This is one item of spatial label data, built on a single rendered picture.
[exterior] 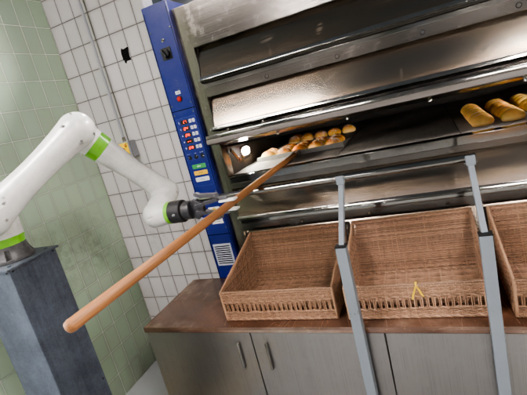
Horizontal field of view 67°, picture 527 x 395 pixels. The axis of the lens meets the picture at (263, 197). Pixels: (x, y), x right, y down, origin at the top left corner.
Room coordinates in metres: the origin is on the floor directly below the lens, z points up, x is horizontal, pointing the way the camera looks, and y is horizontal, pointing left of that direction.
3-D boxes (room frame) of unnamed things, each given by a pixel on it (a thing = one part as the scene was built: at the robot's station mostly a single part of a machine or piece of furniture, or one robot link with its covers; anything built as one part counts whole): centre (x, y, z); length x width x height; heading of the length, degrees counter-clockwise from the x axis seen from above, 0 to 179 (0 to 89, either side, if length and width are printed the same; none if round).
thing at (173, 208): (1.58, 0.34, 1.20); 0.12 x 0.06 x 0.09; 156
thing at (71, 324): (1.53, 0.11, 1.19); 1.71 x 0.03 x 0.03; 156
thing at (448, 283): (1.60, -0.57, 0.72); 0.56 x 0.49 x 0.28; 67
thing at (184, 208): (1.54, 0.28, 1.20); 0.09 x 0.07 x 0.08; 66
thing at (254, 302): (1.84, -0.03, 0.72); 0.56 x 0.49 x 0.28; 66
